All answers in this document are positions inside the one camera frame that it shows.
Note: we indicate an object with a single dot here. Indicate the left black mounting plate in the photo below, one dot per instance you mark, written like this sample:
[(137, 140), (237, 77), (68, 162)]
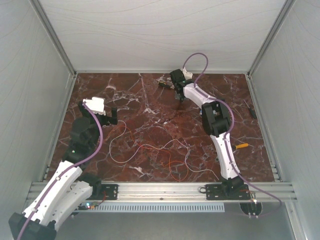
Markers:
[(108, 192)]

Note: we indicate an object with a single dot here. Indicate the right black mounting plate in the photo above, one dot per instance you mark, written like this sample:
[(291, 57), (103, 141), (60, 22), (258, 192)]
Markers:
[(215, 192)]

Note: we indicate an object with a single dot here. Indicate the black screwdriver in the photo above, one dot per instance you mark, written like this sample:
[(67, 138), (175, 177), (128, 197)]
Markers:
[(252, 112)]

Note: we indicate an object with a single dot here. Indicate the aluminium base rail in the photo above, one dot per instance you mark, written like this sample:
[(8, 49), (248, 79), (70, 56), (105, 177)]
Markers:
[(188, 192)]

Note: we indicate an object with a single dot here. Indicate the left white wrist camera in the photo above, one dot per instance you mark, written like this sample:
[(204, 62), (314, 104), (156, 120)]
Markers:
[(96, 105)]

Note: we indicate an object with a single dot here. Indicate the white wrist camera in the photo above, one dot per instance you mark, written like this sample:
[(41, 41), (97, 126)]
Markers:
[(187, 75), (96, 105)]

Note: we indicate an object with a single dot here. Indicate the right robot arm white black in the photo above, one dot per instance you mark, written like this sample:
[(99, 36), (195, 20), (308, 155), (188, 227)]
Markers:
[(217, 123)]

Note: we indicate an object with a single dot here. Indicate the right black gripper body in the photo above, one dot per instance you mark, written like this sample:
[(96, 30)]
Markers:
[(180, 97)]

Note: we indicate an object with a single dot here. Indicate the black mounting plate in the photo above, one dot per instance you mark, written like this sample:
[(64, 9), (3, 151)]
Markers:
[(108, 192), (215, 192)]

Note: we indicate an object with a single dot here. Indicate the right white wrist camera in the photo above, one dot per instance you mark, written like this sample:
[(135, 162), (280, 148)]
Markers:
[(187, 75)]

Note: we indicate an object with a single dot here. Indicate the yellow handled tool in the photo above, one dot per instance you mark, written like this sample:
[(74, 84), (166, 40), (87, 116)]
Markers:
[(239, 146)]

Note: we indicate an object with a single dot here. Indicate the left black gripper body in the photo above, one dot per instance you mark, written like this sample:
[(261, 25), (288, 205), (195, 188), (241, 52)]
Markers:
[(103, 120)]

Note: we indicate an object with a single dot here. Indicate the grey slotted cable duct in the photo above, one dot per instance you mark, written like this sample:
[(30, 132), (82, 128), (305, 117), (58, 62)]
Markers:
[(161, 207)]

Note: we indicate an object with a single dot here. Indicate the black zip tie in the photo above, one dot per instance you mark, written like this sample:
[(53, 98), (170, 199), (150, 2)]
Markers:
[(176, 113)]

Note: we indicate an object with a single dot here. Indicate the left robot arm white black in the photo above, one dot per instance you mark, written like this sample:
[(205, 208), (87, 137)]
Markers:
[(68, 187)]

